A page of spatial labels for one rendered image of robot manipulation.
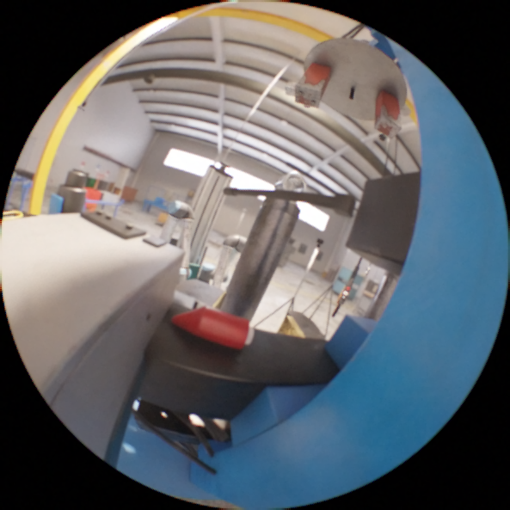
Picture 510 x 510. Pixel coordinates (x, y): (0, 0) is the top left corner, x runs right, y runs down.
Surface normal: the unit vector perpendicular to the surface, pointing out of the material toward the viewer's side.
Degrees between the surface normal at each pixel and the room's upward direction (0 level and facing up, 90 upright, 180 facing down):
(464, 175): 90
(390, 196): 90
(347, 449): 90
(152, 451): 0
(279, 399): 0
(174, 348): 0
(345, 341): 90
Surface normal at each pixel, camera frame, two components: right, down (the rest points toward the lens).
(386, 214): -0.91, -0.36
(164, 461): 0.39, -0.91
